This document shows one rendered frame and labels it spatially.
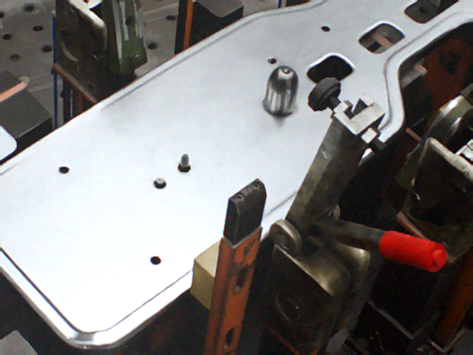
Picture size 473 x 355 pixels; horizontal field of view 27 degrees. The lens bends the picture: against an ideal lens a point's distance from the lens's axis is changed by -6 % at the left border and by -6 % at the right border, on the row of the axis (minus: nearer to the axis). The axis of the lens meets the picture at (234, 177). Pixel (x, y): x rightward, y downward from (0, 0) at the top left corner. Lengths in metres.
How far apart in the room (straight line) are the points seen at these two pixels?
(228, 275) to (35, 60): 0.79
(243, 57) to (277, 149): 0.13
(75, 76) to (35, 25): 0.43
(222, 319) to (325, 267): 0.10
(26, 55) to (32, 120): 0.47
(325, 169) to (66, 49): 0.44
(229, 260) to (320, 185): 0.10
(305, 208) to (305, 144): 0.19
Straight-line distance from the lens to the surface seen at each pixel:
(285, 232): 0.82
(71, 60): 1.10
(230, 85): 1.02
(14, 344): 0.62
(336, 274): 0.84
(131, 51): 1.04
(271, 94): 0.99
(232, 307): 0.79
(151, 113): 0.99
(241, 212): 0.68
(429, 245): 0.75
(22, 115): 1.02
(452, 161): 0.92
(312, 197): 0.79
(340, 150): 0.73
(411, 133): 1.25
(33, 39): 1.51
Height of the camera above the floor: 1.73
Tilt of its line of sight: 51 degrees down
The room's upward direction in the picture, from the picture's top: 9 degrees clockwise
